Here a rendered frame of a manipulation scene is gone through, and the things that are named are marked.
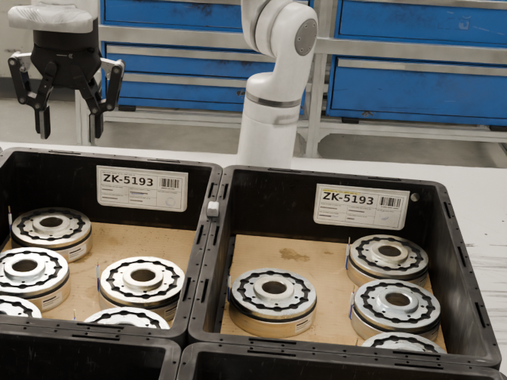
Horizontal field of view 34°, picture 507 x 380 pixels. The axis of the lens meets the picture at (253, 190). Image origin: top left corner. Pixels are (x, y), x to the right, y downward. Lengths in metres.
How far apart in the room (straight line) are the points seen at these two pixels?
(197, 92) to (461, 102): 0.94
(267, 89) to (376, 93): 1.72
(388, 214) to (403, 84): 1.89
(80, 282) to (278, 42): 0.48
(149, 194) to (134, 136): 2.43
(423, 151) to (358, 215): 2.53
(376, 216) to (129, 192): 0.34
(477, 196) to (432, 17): 1.38
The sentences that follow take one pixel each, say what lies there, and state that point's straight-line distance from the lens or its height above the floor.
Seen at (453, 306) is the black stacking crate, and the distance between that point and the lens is 0.99.
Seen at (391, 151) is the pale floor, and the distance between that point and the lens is 3.63.
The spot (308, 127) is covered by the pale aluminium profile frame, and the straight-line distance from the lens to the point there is 3.02.
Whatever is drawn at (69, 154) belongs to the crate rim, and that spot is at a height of 0.93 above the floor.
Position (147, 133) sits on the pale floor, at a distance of 3.62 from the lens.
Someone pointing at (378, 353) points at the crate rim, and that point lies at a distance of 0.81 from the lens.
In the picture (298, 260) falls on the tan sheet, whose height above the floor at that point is 0.83.
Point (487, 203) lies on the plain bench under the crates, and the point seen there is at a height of 0.70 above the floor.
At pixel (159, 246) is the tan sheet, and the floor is 0.83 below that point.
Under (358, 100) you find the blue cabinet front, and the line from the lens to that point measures 3.02.
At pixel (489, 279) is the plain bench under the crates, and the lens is 1.41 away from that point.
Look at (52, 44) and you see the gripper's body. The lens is 0.99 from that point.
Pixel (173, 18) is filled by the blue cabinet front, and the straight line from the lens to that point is 2.92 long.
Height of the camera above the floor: 1.41
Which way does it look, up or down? 26 degrees down
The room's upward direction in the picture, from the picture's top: 4 degrees clockwise
